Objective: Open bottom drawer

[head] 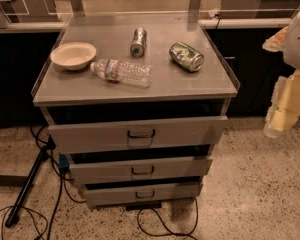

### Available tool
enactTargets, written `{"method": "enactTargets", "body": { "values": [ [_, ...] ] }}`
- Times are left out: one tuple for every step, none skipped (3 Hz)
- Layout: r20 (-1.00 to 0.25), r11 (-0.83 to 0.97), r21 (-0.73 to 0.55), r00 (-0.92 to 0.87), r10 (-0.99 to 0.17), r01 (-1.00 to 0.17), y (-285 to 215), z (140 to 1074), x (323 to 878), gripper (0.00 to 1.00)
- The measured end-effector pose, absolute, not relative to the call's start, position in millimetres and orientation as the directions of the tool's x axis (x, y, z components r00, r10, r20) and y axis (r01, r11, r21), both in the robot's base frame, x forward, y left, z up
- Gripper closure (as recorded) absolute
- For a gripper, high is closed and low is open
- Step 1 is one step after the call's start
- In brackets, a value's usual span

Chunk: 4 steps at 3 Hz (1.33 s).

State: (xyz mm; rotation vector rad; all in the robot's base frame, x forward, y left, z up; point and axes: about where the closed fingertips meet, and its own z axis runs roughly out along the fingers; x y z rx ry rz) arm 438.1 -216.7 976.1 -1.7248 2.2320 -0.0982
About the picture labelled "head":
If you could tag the grey top drawer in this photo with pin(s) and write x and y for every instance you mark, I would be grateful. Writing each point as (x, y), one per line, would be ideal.
(140, 134)

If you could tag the green soda can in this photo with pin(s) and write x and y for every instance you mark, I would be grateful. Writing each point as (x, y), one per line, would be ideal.
(186, 56)

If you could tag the grey bottom drawer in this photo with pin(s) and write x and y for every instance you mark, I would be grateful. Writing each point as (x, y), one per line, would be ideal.
(148, 193)

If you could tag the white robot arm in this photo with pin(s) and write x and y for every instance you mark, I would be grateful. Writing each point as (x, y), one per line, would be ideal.
(287, 40)

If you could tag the silver slim can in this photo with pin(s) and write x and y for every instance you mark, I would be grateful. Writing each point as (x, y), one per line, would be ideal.
(138, 45)

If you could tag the blue box behind cabinet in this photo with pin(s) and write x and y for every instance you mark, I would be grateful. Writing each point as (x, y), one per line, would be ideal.
(63, 162)

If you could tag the grey drawer cabinet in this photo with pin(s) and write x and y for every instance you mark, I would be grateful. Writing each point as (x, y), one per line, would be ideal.
(82, 98)

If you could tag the white paper bowl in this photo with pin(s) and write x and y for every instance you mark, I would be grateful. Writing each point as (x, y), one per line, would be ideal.
(73, 56)

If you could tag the grey drawer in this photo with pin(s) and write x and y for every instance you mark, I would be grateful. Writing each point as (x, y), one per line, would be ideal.
(148, 193)
(140, 134)
(135, 170)

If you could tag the clear plastic water bottle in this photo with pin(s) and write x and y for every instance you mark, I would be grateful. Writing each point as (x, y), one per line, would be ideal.
(122, 72)

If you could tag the grey middle drawer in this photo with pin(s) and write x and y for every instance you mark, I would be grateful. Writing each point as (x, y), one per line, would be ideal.
(135, 170)

